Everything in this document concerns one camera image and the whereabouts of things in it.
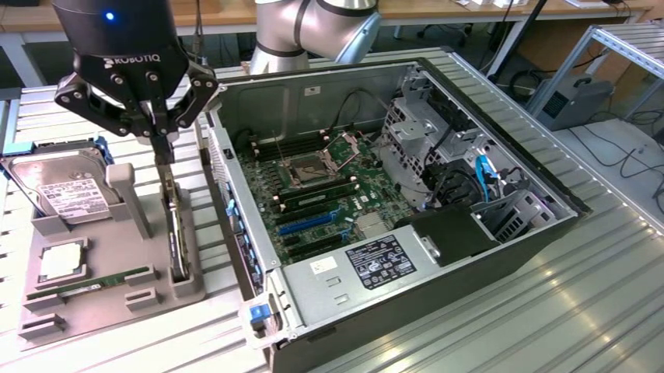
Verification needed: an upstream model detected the grey machine box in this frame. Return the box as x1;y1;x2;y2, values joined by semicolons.
528;75;615;132

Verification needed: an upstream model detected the blue wire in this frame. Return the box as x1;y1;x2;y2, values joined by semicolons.
473;154;504;206

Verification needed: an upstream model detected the aluminium profile frame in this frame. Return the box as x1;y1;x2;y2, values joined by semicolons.
528;21;664;121

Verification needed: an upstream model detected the grey parts rack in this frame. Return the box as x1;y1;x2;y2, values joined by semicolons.
15;162;209;353

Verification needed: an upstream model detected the CPU socket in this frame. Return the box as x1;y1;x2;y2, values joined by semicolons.
282;154;340;188

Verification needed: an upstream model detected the black plastic shroud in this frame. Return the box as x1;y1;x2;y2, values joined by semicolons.
393;204;504;268

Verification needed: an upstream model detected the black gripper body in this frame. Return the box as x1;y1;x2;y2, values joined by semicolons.
51;0;189;136

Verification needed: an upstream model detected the black RAM slot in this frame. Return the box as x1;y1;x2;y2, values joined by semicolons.
254;134;326;152
258;143;332;162
256;138;328;157
269;176;357;198

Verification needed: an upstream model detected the graphics card with metal bracket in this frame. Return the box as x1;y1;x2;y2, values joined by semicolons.
154;148;194;285

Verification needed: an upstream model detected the thin locking lever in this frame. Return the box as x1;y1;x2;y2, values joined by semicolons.
273;131;288;166

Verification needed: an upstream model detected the black office chair base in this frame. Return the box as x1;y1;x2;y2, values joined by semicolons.
393;23;475;50

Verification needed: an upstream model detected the blue expansion slot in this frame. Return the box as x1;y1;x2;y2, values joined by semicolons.
278;218;346;237

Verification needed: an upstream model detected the grey perforated disk bay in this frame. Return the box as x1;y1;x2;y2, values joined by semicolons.
471;189;560;245

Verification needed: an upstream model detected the silver hard disk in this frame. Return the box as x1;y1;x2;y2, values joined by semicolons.
0;149;119;227

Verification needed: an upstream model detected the black slanted pole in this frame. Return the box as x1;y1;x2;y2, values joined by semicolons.
485;0;551;81

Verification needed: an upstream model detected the silver CPU chip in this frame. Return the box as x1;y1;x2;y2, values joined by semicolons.
39;243;89;281

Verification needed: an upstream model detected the metal socket cover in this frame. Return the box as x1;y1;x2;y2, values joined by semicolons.
320;131;364;171

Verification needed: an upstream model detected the black rating label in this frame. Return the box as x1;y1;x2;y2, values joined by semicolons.
345;235;420;291

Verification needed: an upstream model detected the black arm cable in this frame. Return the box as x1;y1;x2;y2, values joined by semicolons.
190;0;210;67

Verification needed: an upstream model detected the hard drive with blue caddy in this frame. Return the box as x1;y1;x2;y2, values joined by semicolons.
0;131;117;183

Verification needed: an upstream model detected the silver finned heatsink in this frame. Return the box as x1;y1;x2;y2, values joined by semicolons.
356;215;389;239

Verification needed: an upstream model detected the silver disk bay cage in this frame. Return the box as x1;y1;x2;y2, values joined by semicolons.
381;96;491;207

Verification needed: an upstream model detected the green motherboard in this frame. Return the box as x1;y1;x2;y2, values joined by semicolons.
238;130;417;266

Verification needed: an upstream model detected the open black PC case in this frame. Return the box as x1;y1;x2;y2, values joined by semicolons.
193;56;594;373

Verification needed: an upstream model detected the green RAM stick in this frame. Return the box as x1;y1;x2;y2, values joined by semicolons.
26;267;151;301
282;185;360;209

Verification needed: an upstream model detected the silver power supply unit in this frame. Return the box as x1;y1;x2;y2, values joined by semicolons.
280;232;448;327

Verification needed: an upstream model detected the black disk connector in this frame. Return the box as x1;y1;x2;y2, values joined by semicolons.
423;162;477;207

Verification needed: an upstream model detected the blue case latch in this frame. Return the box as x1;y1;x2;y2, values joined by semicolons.
247;305;272;326

